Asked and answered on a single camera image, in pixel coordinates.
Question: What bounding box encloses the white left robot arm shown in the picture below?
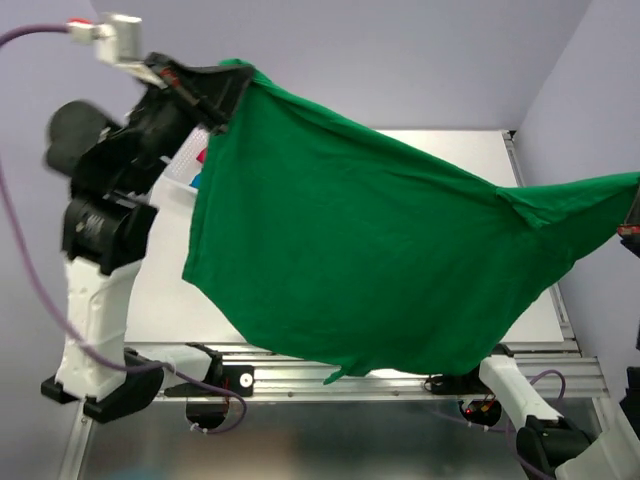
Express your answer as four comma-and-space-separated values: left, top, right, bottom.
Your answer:
41, 53, 254, 434

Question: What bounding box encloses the rolled red t shirt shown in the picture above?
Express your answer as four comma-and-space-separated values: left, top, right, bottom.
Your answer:
196, 148, 207, 165

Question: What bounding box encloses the green t shirt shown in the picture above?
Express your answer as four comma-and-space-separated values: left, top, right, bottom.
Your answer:
180, 58, 640, 386

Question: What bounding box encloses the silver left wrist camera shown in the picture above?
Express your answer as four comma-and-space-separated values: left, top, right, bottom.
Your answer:
66, 12, 142, 65

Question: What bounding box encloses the aluminium frame rail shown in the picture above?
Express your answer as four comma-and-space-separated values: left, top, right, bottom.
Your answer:
79, 342, 611, 401

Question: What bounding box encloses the white perforated plastic basket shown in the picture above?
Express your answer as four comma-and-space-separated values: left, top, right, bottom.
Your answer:
161, 128, 209, 196

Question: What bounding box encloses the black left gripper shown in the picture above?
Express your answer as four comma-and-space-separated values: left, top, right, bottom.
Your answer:
127, 47, 261, 188

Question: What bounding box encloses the rolled blue t shirt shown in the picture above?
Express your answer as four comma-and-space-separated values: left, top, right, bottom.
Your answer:
190, 173, 201, 190

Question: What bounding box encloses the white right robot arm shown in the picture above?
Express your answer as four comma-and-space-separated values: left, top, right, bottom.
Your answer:
460, 175, 639, 479

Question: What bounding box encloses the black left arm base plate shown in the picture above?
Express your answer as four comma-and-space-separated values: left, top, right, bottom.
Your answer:
164, 363, 255, 397

